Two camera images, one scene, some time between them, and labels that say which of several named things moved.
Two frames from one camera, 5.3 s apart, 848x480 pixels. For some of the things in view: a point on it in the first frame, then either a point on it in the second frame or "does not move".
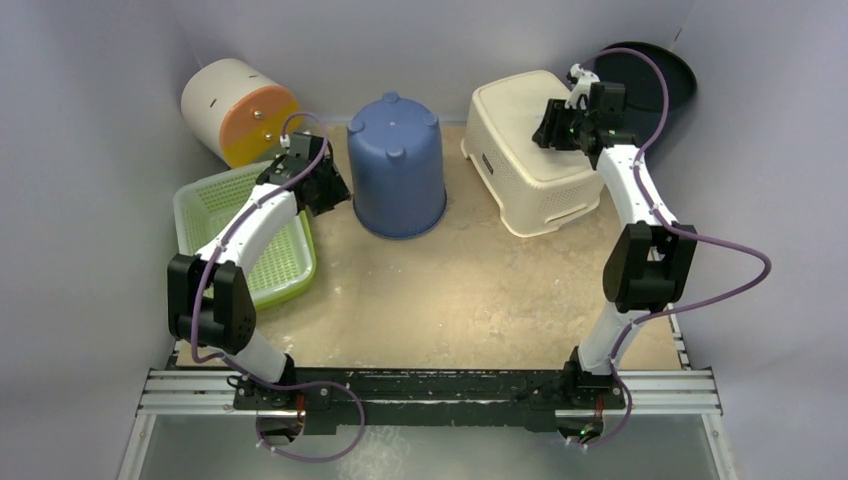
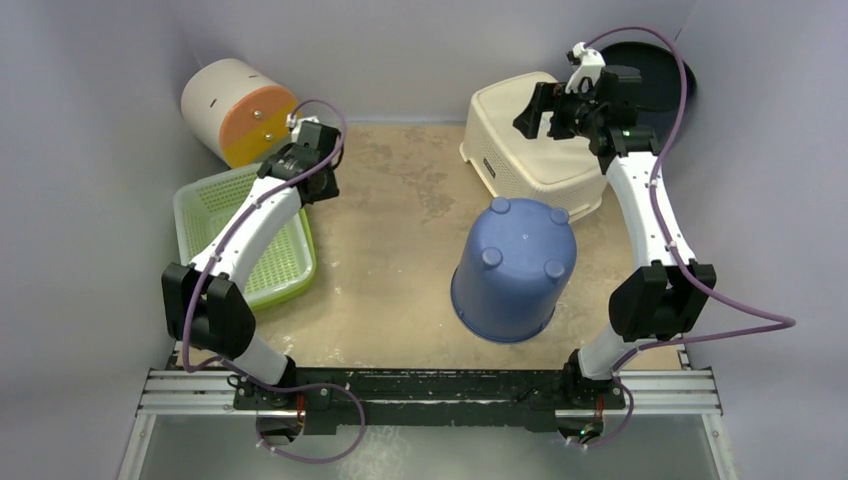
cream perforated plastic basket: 531,187 does not move
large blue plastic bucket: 397,167 to 515,265
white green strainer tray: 208,204 does not move
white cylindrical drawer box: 236,115 does not move
